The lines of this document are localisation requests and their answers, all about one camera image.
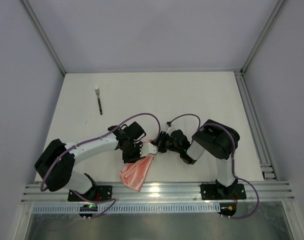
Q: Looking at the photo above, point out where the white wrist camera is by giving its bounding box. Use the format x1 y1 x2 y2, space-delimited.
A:
140 142 158 158
165 121 173 134

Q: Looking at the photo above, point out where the slotted cable duct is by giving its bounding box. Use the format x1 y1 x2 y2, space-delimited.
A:
32 202 219 214

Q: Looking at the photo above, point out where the right corner aluminium post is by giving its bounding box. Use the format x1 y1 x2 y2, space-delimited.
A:
240 0 288 74

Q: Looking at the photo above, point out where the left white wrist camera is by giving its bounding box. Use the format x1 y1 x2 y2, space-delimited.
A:
140 142 158 158

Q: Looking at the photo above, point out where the corner aluminium post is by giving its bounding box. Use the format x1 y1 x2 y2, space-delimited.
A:
240 0 288 74
20 0 67 76

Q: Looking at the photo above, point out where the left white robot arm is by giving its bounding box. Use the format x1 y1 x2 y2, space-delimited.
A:
35 122 146 195

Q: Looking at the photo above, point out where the right small controller board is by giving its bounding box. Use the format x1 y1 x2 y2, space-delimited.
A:
218 202 237 219

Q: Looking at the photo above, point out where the left small controller board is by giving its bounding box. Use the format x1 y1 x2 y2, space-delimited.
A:
79 204 98 220

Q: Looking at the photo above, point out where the front aluminium rail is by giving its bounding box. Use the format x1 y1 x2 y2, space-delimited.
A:
21 181 294 204

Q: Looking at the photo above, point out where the pink cloth napkin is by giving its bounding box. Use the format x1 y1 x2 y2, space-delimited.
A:
120 140 156 192

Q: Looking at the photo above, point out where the right side aluminium rail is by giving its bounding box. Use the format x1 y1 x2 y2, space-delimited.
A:
234 70 279 181

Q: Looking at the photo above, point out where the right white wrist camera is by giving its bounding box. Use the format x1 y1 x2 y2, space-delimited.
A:
165 121 173 134

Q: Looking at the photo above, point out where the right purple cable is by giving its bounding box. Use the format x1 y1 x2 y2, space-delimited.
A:
166 113 260 221

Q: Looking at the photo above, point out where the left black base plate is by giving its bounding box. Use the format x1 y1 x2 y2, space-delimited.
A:
68 185 113 203

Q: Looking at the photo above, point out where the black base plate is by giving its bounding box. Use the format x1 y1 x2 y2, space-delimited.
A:
68 185 113 203
200 181 247 201

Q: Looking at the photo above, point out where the left corner aluminium post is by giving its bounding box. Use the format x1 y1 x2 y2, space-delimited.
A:
20 0 67 76

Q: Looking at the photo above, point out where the aluminium rail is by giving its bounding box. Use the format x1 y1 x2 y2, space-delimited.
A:
21 181 294 204
234 70 279 181

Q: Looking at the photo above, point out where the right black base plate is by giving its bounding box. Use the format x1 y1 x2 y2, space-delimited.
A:
200 181 247 201

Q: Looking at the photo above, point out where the small controller board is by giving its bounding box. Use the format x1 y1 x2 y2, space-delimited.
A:
218 202 237 219
79 204 98 220

